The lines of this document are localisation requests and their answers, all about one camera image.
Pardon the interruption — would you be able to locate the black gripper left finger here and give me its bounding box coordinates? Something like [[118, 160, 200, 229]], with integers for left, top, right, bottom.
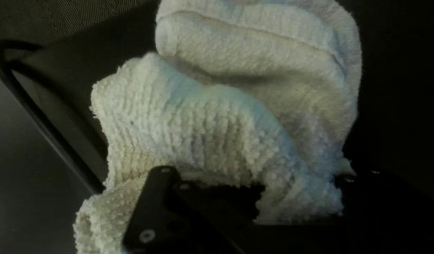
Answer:
[[121, 163, 275, 254]]

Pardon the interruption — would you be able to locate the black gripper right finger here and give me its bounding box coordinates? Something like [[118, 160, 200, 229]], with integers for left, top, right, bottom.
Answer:
[[320, 169, 434, 254]]

